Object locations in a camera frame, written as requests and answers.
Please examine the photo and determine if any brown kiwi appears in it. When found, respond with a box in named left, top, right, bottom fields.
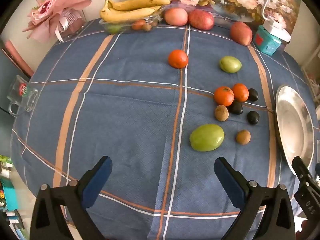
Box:
left=214, top=105, right=229, bottom=122
left=236, top=130, right=251, bottom=145

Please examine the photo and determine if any dark plum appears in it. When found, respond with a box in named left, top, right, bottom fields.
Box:
left=227, top=100, right=243, bottom=115
left=247, top=111, right=260, bottom=125
left=248, top=88, right=259, bottom=102

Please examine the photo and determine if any large green mango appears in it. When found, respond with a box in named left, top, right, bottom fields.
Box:
left=189, top=124, right=225, bottom=152

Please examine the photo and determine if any orange tangerine with stem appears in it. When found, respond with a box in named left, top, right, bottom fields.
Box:
left=214, top=86, right=234, bottom=107

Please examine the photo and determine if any small green mango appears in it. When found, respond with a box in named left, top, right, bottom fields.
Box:
left=219, top=56, right=242, bottom=73

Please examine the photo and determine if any lone orange tangerine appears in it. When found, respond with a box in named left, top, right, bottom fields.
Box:
left=168, top=50, right=189, bottom=69

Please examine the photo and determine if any person's hand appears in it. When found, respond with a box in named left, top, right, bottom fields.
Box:
left=296, top=219, right=317, bottom=240

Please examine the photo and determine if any steel round plate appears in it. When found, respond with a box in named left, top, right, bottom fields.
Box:
left=275, top=85, right=315, bottom=173

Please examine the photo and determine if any clear glass mug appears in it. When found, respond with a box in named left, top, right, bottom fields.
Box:
left=7, top=75, right=39, bottom=117

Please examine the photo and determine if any teal house-shaped box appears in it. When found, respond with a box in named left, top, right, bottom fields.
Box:
left=253, top=25, right=282, bottom=56

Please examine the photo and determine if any blue plaid tablecloth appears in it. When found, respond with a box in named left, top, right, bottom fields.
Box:
left=11, top=21, right=319, bottom=239

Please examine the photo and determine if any white power strip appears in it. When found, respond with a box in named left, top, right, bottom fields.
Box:
left=263, top=17, right=291, bottom=43

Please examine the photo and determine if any red apple right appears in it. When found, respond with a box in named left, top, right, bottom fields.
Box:
left=230, top=22, right=253, bottom=46

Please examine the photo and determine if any red apple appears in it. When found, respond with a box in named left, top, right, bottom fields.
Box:
left=189, top=9, right=214, bottom=30
left=230, top=22, right=253, bottom=46

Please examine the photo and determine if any red apple middle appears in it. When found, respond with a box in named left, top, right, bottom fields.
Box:
left=189, top=9, right=214, bottom=30

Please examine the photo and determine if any pink flower bouquet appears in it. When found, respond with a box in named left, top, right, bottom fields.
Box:
left=23, top=0, right=91, bottom=43

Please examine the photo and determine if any clear plastic fruit tray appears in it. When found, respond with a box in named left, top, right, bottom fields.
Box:
left=99, top=6, right=164, bottom=35

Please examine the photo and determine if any pale pink apple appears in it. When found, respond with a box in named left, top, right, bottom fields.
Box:
left=164, top=8, right=188, bottom=26

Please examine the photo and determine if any yellow banana bunch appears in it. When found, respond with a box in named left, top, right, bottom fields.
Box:
left=100, top=0, right=171, bottom=22

